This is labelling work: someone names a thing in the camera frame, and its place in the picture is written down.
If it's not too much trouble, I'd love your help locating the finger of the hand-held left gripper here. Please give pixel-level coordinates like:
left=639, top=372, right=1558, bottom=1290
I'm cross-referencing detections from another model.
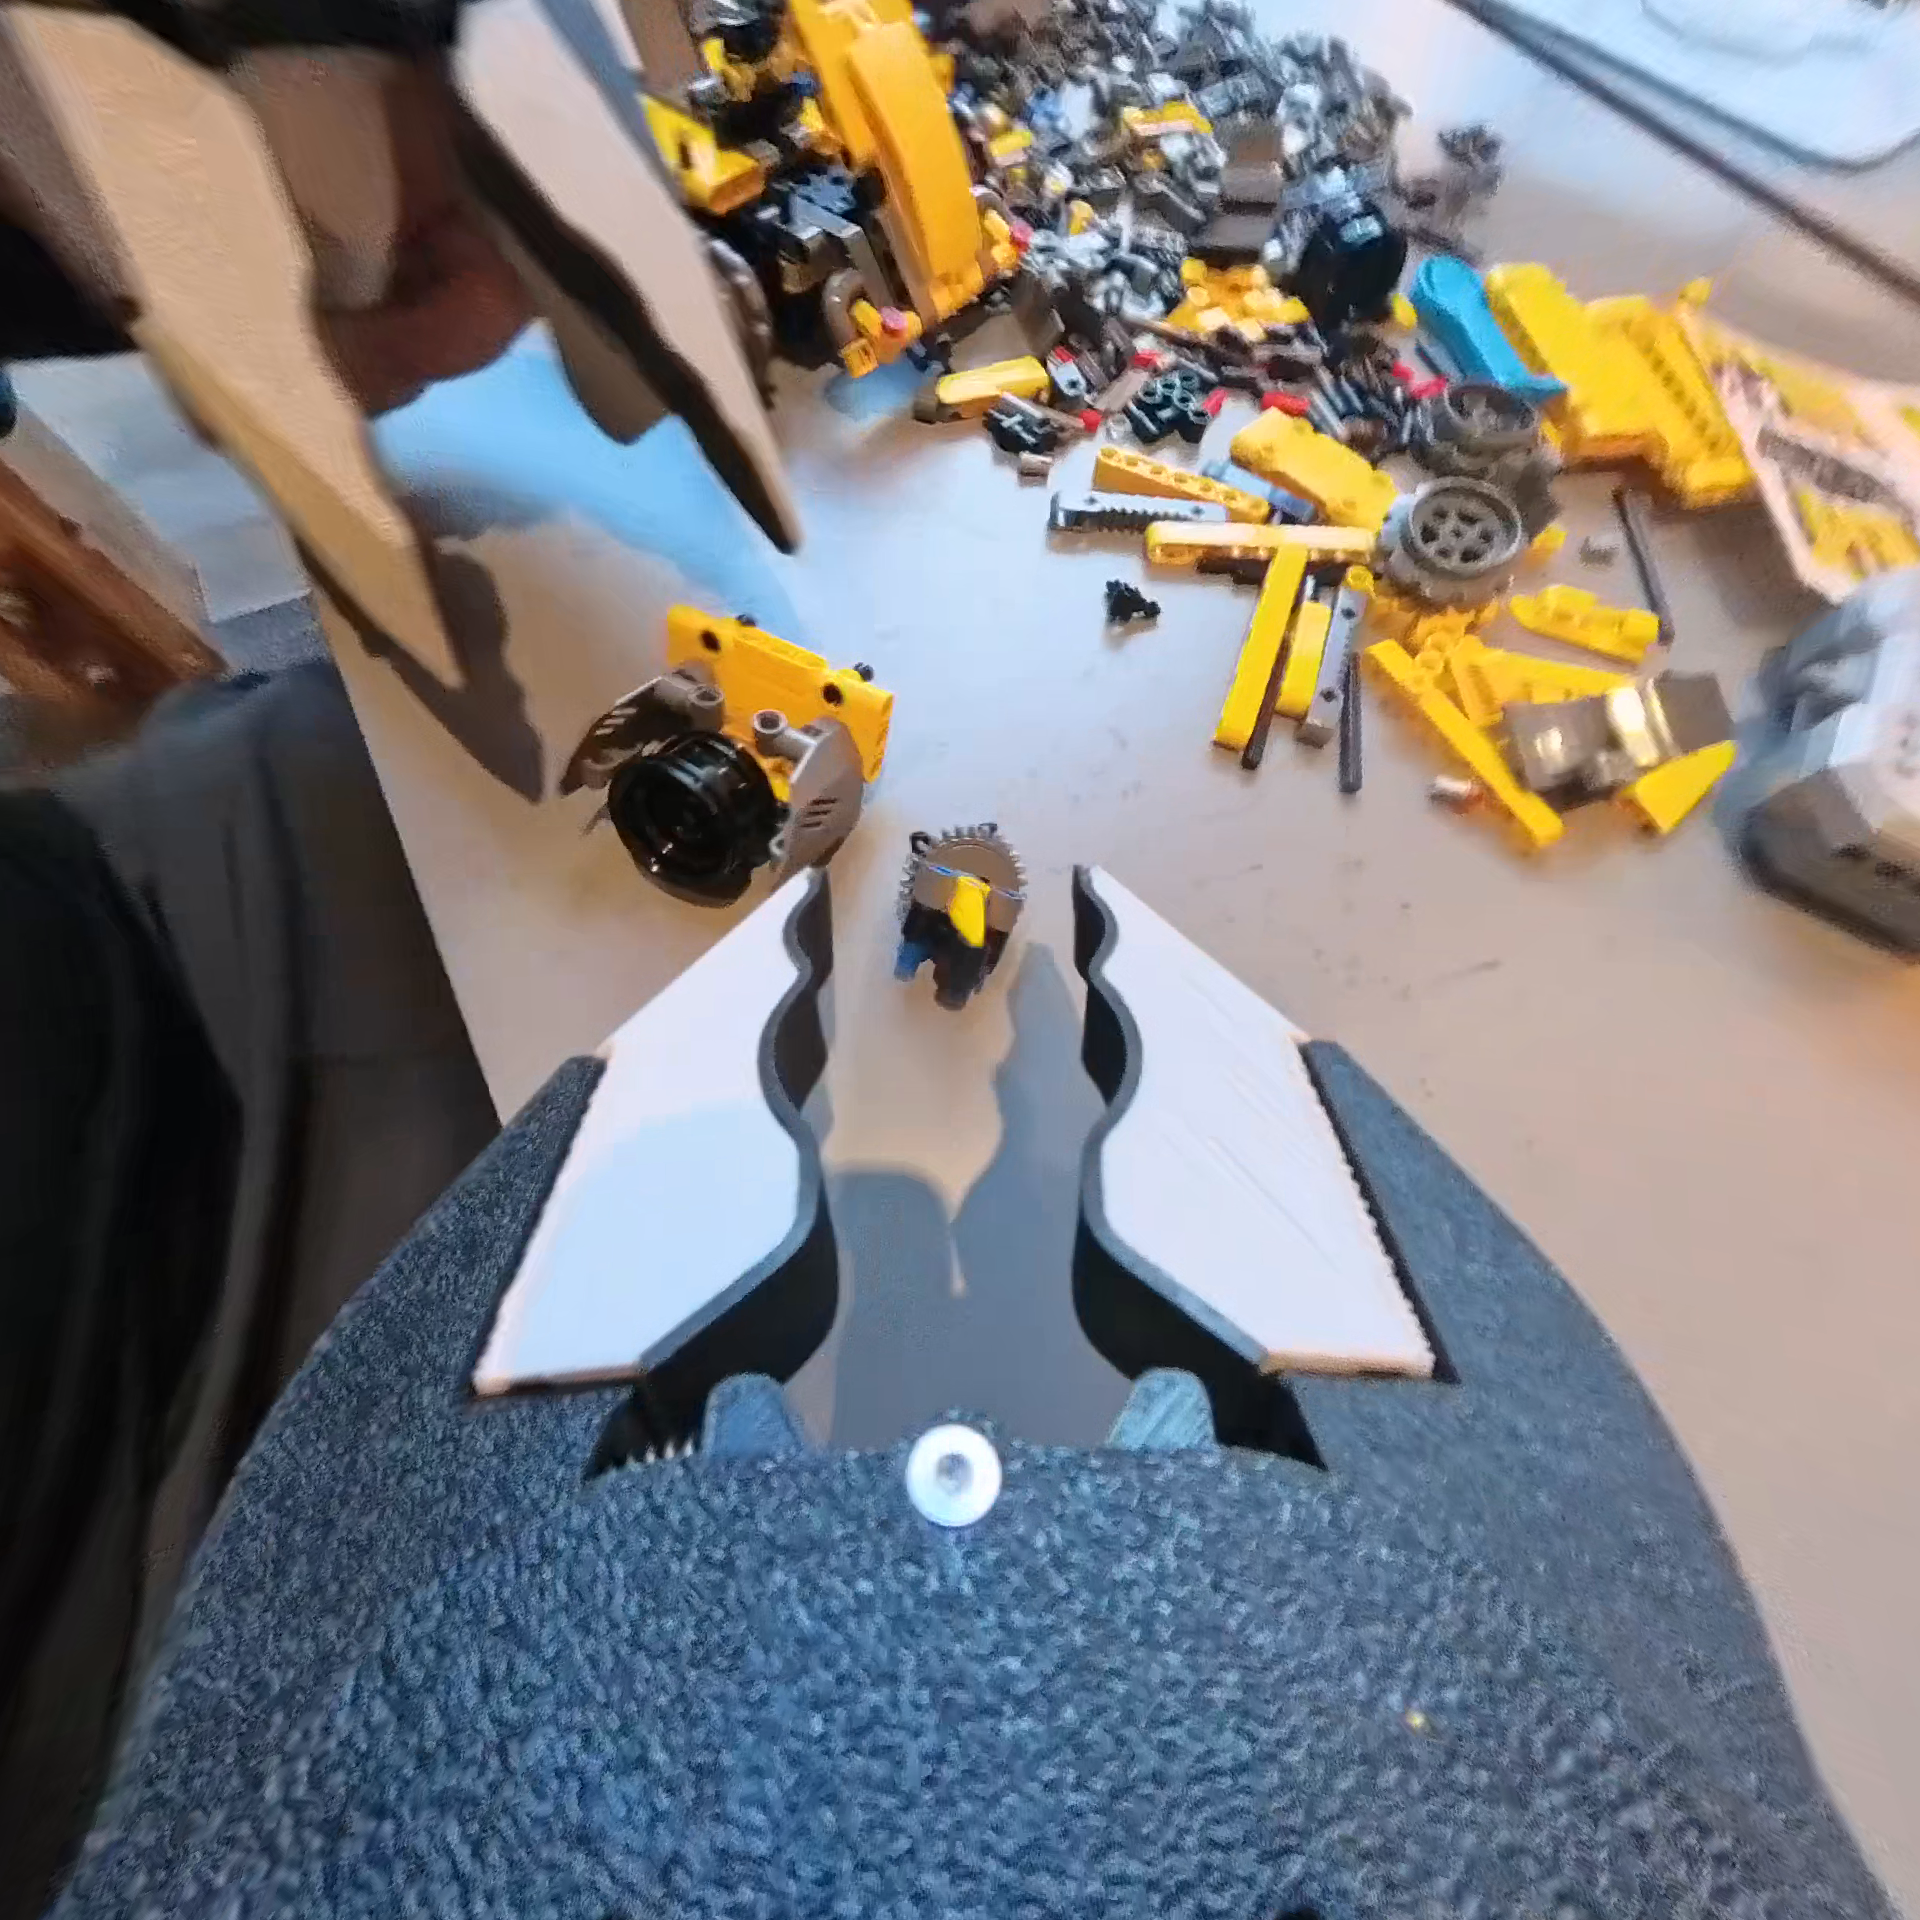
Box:
left=0, top=0, right=471, bottom=694
left=450, top=0, right=805, bottom=557

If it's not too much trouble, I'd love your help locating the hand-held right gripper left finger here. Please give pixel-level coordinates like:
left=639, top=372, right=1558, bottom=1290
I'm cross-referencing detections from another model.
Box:
left=469, top=870, right=840, bottom=1396

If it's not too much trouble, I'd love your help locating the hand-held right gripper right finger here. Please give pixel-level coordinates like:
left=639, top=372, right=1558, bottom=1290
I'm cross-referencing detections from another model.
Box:
left=1066, top=862, right=1439, bottom=1383

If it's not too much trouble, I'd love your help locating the yellow black wheel brick assembly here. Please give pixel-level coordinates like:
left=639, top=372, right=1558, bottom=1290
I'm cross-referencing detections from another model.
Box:
left=559, top=603, right=895, bottom=909

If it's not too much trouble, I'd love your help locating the grey gear brick assembly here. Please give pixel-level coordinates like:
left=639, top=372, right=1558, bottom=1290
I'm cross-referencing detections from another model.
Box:
left=895, top=823, right=1031, bottom=1011

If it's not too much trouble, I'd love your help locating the person's left forearm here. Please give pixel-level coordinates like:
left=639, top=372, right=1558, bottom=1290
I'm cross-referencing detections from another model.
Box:
left=0, top=210, right=144, bottom=360

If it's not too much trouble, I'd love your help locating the grey desk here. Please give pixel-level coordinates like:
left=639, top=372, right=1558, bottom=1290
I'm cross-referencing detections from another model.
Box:
left=299, top=0, right=1920, bottom=1920

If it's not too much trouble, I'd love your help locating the person's left hand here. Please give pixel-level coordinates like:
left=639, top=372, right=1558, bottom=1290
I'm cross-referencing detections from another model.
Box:
left=321, top=224, right=536, bottom=416

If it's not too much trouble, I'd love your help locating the yellow toy vehicle partly built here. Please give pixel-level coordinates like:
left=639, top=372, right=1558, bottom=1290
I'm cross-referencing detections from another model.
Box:
left=637, top=0, right=1038, bottom=376

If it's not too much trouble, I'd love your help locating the long yellow holed beam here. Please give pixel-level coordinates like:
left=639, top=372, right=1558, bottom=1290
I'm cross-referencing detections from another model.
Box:
left=1211, top=543, right=1311, bottom=751

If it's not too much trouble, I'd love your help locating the grey toothed rack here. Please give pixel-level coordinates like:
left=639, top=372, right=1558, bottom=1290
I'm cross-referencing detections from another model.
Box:
left=1047, top=487, right=1219, bottom=543
left=1296, top=576, right=1375, bottom=749

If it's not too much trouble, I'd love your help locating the person's dark clothed body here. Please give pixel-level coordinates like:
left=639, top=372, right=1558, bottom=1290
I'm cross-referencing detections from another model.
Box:
left=0, top=661, right=505, bottom=1920

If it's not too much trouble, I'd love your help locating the grey battery box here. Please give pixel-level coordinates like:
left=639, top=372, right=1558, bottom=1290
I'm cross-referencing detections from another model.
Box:
left=1715, top=568, right=1920, bottom=963

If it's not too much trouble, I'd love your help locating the pile of toy building bricks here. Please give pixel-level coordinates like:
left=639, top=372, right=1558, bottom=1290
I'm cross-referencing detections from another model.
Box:
left=914, top=0, right=1765, bottom=858

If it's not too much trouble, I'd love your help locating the dark grey sprocket wheel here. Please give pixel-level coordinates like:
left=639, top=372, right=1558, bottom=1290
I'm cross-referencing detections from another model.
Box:
left=1417, top=382, right=1561, bottom=483

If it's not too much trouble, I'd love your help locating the blue curved brick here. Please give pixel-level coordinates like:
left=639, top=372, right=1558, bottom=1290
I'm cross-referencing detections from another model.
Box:
left=1410, top=256, right=1567, bottom=405

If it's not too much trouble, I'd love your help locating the yellow printed instruction booklet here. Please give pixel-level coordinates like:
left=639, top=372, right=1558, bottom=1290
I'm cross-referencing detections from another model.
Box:
left=1680, top=292, right=1920, bottom=600

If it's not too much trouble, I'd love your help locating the black cable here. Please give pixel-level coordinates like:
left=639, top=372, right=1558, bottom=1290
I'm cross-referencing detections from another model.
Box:
left=1439, top=0, right=1920, bottom=302

